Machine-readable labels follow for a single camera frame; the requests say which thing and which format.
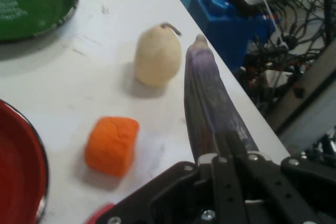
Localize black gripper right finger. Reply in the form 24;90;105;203
230;131;336;224

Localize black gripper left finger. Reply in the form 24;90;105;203
90;129;250;224

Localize purple toy eggplant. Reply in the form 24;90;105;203
183;34;261;165

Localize orange toy fruit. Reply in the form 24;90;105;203
84;116;140;178

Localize beige toy pear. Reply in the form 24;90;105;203
134;22;183;88

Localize blue plastic box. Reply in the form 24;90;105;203
188;0;277;72

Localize red plate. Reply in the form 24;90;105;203
0;99;50;224

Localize green plate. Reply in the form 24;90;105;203
0;0;80;43

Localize tangled black cable bundle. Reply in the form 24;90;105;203
236;0;336;121

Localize white cable tie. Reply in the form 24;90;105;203
256;0;290;49

